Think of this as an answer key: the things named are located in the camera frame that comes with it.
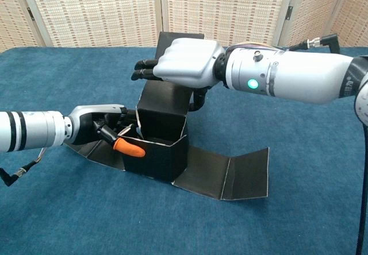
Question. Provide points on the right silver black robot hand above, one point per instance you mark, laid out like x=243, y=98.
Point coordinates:
x=189, y=62

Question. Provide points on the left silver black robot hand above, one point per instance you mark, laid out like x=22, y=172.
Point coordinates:
x=86, y=111

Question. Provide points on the black box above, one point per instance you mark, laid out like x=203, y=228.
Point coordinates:
x=161, y=157

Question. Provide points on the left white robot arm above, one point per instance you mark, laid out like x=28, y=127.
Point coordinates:
x=31, y=128

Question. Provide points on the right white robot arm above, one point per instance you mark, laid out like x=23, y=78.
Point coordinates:
x=302, y=77

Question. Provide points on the woven folding screen panel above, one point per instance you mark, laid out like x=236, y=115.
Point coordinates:
x=224, y=8
x=11, y=16
x=310, y=11
x=353, y=13
x=97, y=11

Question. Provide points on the black screen hinge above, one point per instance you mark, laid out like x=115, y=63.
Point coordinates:
x=289, y=11
x=30, y=13

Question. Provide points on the blue felt table mat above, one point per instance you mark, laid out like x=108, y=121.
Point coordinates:
x=287, y=209

